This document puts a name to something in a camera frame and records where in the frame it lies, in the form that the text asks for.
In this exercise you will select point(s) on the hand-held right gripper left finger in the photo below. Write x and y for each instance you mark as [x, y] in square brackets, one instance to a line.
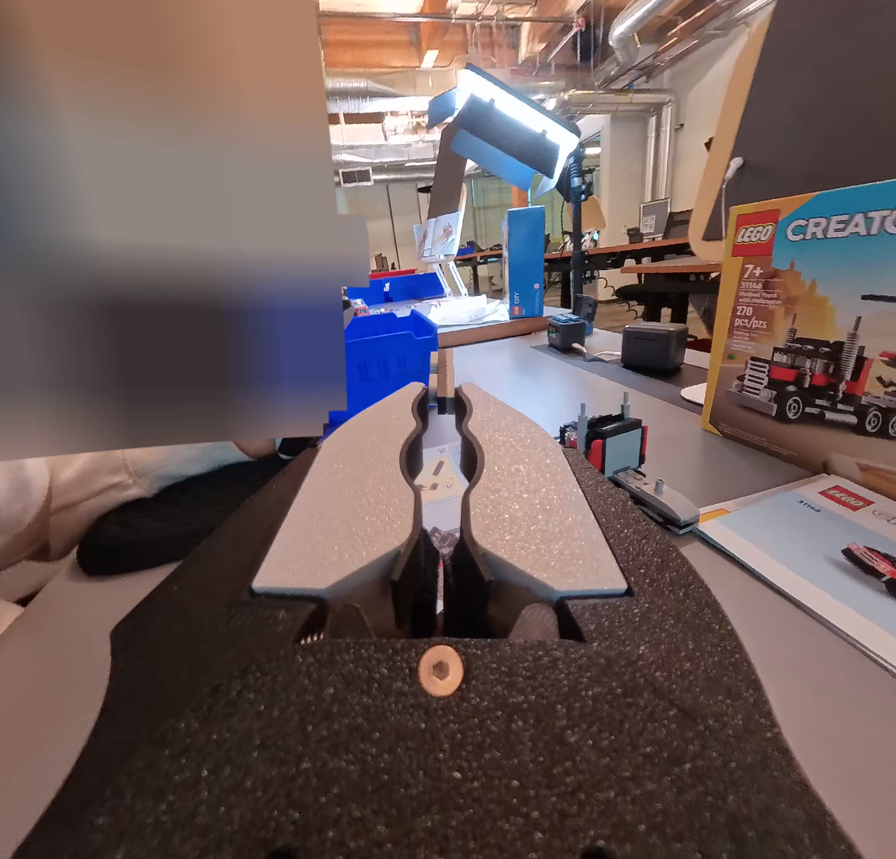
[336, 502]

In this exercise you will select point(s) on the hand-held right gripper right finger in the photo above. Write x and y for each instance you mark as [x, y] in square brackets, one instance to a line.
[539, 516]

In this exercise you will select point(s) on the person's left forearm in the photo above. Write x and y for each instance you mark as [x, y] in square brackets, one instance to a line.
[42, 502]

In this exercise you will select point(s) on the lego truck model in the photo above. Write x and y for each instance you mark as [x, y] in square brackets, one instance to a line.
[616, 446]

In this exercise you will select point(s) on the blue lego box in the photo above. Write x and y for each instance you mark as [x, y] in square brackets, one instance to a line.
[525, 264]

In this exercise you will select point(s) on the yellow lego box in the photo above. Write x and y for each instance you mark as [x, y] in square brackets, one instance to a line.
[805, 313]

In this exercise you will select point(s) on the open instruction booklet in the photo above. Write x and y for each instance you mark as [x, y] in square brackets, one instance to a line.
[437, 484]

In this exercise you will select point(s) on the large blue storage bin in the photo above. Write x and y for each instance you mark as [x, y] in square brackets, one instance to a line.
[385, 369]

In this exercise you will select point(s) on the black wrist rest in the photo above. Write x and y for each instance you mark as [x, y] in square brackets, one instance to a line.
[161, 523]

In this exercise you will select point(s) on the black battery charger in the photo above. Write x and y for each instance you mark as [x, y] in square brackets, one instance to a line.
[563, 334]

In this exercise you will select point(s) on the wooden board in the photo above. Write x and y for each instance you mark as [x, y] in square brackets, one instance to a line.
[490, 328]

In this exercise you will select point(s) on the dark grey case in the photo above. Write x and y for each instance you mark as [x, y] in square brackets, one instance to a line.
[654, 348]

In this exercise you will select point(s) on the small blue storage bin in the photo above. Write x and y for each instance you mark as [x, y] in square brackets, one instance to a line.
[413, 288]

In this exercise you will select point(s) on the closed instruction booklet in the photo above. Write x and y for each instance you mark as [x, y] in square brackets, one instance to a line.
[791, 551]

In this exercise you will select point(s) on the black light stand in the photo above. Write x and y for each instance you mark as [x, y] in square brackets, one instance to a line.
[578, 243]

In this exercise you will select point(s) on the wooden office desk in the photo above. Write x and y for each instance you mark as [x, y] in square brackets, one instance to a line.
[665, 267]

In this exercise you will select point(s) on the white booklet stand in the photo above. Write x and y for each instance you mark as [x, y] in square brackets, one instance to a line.
[441, 236]

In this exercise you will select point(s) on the computer monitor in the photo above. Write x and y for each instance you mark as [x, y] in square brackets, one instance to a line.
[654, 218]

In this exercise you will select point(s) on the studio light panel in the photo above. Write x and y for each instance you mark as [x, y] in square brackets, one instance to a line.
[504, 131]

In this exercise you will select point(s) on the silver ventilation duct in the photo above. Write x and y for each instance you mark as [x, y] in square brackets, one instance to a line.
[644, 11]

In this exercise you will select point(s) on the black panel wooden frame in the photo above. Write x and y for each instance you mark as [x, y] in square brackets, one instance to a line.
[826, 68]

